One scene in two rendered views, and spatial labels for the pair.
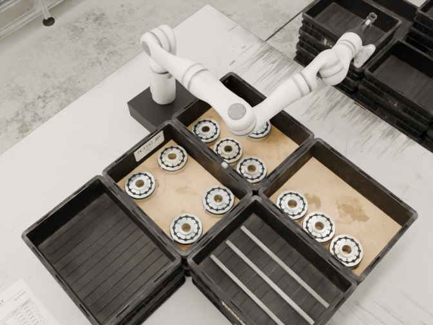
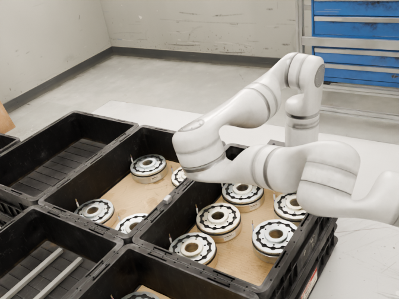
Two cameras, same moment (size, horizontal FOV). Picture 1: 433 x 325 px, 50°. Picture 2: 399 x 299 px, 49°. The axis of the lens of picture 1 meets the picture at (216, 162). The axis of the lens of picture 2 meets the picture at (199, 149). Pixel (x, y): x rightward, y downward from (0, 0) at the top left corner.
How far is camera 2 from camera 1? 1.29 m
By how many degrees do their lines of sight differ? 59
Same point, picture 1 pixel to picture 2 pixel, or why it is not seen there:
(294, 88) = (250, 153)
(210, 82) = (236, 99)
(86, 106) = (267, 132)
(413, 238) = not seen: outside the picture
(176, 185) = (159, 196)
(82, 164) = not seen: hidden behind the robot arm
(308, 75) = (280, 151)
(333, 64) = (315, 162)
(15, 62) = not seen: hidden behind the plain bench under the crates
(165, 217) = (114, 199)
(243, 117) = (181, 132)
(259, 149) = (240, 258)
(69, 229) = (99, 147)
